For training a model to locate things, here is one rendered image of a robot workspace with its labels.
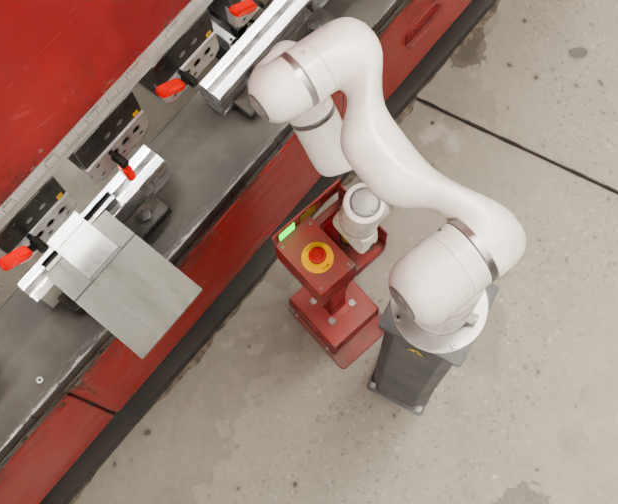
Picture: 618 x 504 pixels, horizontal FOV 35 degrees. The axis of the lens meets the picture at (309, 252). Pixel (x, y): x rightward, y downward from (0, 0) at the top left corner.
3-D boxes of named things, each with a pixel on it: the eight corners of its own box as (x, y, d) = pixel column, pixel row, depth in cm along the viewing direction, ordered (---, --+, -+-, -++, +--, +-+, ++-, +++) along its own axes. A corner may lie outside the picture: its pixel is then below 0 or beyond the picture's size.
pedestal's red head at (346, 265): (322, 307, 228) (320, 290, 211) (276, 257, 231) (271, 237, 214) (385, 250, 231) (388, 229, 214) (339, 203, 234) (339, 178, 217)
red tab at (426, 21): (411, 50, 256) (412, 37, 249) (404, 45, 256) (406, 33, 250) (446, 9, 259) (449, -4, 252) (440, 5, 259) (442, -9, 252)
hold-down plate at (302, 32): (252, 121, 217) (251, 116, 214) (233, 107, 218) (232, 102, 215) (337, 25, 223) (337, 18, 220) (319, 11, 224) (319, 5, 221)
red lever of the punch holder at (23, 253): (8, 268, 164) (49, 244, 172) (-10, 253, 165) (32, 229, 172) (6, 275, 165) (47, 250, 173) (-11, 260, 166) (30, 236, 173)
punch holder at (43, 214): (24, 267, 179) (-7, 243, 163) (-10, 239, 181) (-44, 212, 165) (79, 206, 182) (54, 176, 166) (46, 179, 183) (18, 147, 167)
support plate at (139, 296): (143, 359, 193) (142, 359, 192) (46, 277, 198) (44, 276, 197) (203, 290, 196) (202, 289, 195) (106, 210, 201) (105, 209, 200)
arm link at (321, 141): (347, 68, 187) (400, 182, 206) (280, 116, 185) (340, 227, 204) (372, 83, 180) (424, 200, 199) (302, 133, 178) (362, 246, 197)
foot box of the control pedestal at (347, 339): (343, 371, 290) (343, 365, 279) (287, 309, 295) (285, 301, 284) (393, 326, 293) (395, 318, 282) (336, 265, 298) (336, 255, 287)
